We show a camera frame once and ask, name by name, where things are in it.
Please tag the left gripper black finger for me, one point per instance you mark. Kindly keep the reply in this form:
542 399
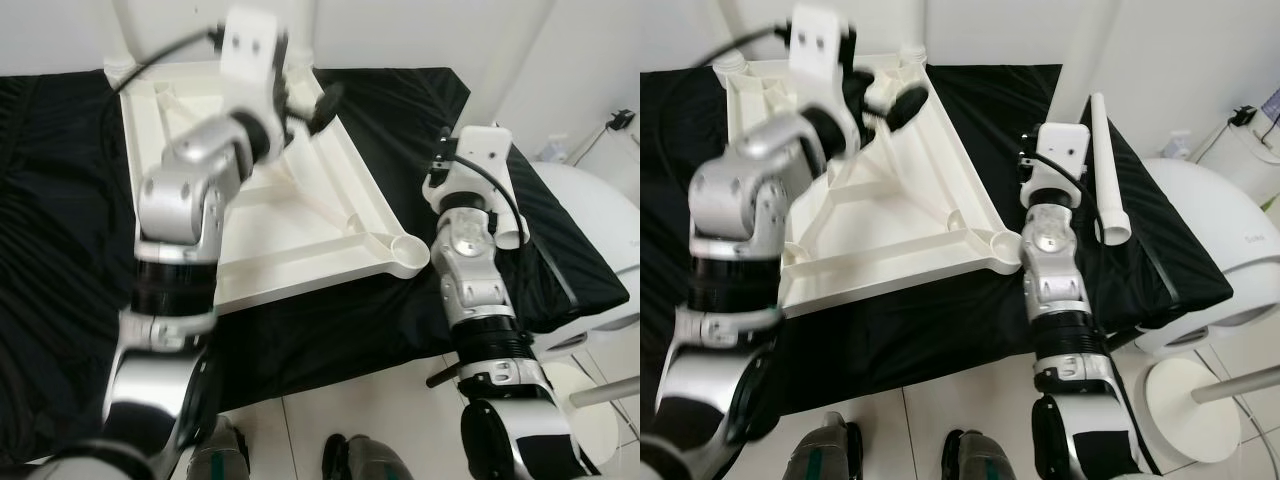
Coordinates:
907 105
325 105

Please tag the white plastic table top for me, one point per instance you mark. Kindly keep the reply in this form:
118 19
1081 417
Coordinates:
900 220
330 220

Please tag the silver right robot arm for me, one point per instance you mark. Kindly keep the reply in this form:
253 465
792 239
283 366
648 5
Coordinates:
470 270
1050 270

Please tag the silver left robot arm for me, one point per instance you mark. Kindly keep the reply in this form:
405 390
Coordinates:
740 200
180 200

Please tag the white dome-shaped appliance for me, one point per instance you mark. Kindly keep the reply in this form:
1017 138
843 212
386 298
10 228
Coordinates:
1220 240
595 230

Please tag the white box appliance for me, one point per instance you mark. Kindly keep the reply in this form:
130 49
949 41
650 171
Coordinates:
1245 150

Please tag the black table cloth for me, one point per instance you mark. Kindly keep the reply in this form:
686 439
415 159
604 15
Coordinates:
900 350
60 200

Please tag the blue ribbed device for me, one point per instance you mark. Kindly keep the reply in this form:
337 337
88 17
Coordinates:
1273 105

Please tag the grey metal rod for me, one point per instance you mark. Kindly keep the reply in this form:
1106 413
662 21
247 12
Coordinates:
605 392
1235 385

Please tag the white round base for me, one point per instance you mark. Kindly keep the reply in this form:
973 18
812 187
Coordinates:
1190 410
590 410

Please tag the grey robot right foot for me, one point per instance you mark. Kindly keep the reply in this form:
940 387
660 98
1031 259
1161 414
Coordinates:
370 460
982 458

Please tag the grey robot foot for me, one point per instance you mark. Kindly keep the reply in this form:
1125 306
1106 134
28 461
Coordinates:
220 455
982 458
825 450
370 460

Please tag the grey robot left foot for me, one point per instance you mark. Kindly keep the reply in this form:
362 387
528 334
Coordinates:
825 450
220 455

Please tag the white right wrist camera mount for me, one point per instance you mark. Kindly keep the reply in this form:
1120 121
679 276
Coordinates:
1058 155
480 160

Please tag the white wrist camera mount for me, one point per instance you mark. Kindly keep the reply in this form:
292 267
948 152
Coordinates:
820 50
1058 155
250 55
480 160

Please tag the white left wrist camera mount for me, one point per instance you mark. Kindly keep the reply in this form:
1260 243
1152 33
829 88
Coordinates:
250 55
820 50

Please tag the small white wall device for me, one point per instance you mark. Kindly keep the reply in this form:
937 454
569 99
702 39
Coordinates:
555 150
1178 145

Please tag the black wall plug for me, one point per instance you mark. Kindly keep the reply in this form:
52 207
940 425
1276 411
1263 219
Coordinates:
1242 115
620 118

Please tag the black table frame bar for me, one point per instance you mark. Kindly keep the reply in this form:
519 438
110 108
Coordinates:
445 377

